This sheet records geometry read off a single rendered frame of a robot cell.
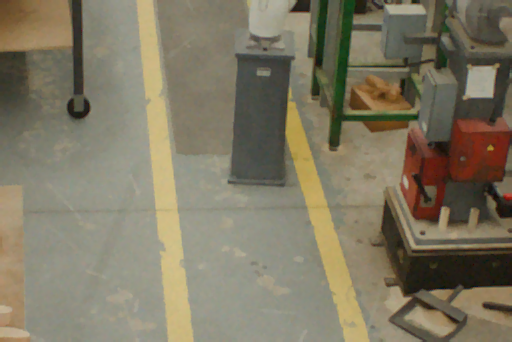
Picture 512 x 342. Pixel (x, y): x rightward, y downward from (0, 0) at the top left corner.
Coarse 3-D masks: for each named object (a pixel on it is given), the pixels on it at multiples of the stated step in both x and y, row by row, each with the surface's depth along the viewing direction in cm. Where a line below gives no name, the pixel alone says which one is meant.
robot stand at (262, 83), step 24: (240, 48) 542; (288, 48) 544; (240, 72) 546; (264, 72) 544; (288, 72) 546; (240, 96) 552; (264, 96) 550; (240, 120) 558; (264, 120) 557; (240, 144) 564; (264, 144) 564; (240, 168) 571; (264, 168) 571
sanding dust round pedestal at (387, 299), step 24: (384, 264) 523; (384, 288) 507; (480, 288) 503; (504, 288) 504; (384, 312) 493; (480, 312) 495; (504, 312) 495; (408, 336) 480; (456, 336) 481; (504, 336) 483
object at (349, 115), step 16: (352, 64) 643; (368, 64) 644; (384, 64) 645; (400, 64) 646; (320, 80) 627; (416, 80) 630; (352, 112) 596; (368, 112) 597; (384, 112) 598; (400, 112) 598; (416, 112) 599
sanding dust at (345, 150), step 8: (304, 88) 663; (304, 96) 655; (416, 96) 661; (304, 104) 647; (312, 104) 648; (416, 104) 653; (320, 144) 611; (328, 144) 610; (344, 144) 612; (320, 152) 604; (328, 152) 604; (336, 152) 604; (344, 152) 605; (352, 152) 605
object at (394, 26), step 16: (384, 16) 486; (400, 16) 479; (416, 16) 480; (384, 32) 487; (400, 32) 483; (416, 32) 484; (384, 48) 488; (400, 48) 487; (416, 48) 488; (416, 64) 490
